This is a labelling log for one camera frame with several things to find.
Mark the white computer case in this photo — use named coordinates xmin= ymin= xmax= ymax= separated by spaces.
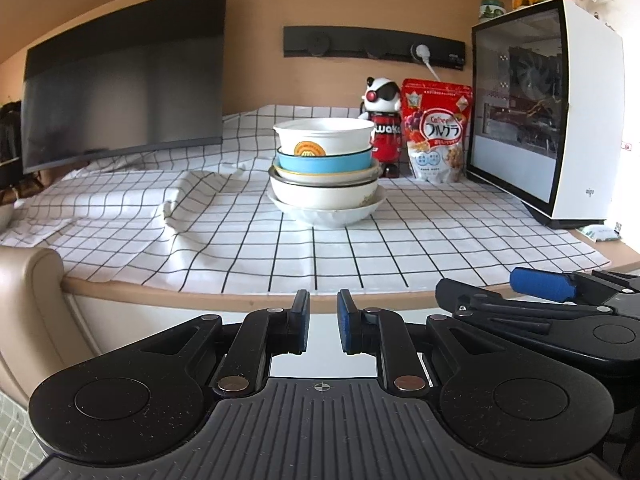
xmin=466 ymin=0 xmax=626 ymax=229

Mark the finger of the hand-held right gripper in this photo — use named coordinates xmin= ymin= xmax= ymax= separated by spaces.
xmin=509 ymin=267 xmax=640 ymax=307
xmin=435 ymin=278 xmax=609 ymax=323

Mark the red cereal bag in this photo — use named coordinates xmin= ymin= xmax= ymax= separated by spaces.
xmin=401 ymin=78 xmax=474 ymax=184

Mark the plain white ceramic bowl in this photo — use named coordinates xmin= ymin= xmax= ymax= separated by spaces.
xmin=270 ymin=177 xmax=380 ymax=211

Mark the beige leather chair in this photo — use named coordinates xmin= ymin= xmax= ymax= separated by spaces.
xmin=0 ymin=247 xmax=98 ymax=411

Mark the black wall power strip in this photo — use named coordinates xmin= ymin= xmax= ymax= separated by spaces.
xmin=283 ymin=26 xmax=467 ymax=68

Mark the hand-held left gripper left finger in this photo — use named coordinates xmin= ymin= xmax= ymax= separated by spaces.
xmin=139 ymin=289 xmax=311 ymax=395

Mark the white cabinet front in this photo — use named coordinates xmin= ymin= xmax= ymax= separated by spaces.
xmin=65 ymin=290 xmax=437 ymax=381

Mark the dark bulky object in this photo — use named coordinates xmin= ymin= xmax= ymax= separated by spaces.
xmin=0 ymin=101 xmax=24 ymax=188

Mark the black flat monitor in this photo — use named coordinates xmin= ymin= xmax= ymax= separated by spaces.
xmin=21 ymin=0 xmax=228 ymax=175

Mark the pale green patterned cloth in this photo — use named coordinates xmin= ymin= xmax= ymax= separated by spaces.
xmin=0 ymin=390 xmax=46 ymax=480

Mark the pale green wipe packet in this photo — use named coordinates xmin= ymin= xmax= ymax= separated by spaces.
xmin=580 ymin=225 xmax=624 ymax=245

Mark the panda robot toy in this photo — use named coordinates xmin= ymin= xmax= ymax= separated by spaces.
xmin=357 ymin=76 xmax=404 ymax=179

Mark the white plug with cable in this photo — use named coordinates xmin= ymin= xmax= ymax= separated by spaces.
xmin=410 ymin=42 xmax=442 ymax=82

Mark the blue enamel bowl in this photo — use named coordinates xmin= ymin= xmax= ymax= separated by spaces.
xmin=277 ymin=144 xmax=374 ymax=174

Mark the shallow floral white bowl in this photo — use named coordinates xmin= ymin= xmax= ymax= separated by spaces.
xmin=267 ymin=187 xmax=388 ymax=229

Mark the white checked tablecloth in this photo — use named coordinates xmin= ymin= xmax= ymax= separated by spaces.
xmin=0 ymin=104 xmax=612 ymax=295

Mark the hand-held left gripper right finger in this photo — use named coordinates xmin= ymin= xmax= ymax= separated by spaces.
xmin=336 ymin=289 xmax=502 ymax=395

